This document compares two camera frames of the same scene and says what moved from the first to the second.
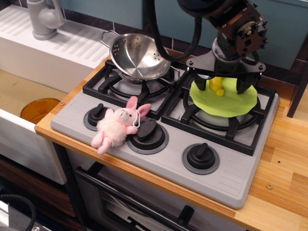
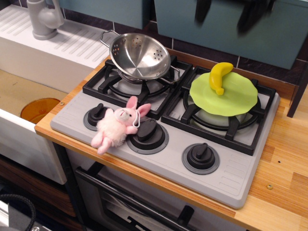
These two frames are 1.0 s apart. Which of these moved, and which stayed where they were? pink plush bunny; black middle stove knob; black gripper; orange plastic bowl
Moved: black gripper
Stayed: orange plastic bowl; pink plush bunny; black middle stove knob
